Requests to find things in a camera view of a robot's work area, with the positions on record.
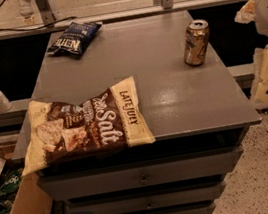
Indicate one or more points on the orange soda can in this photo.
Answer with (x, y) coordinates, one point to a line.
(196, 42)

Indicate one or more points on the Late July chip bag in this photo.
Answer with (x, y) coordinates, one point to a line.
(64, 131)

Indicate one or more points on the blue Kettle chip bag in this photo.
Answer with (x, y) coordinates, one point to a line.
(75, 39)

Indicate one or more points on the grey drawer cabinet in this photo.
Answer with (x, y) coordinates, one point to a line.
(197, 115)

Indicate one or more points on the green packaged item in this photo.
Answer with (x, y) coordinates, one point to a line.
(11, 183)

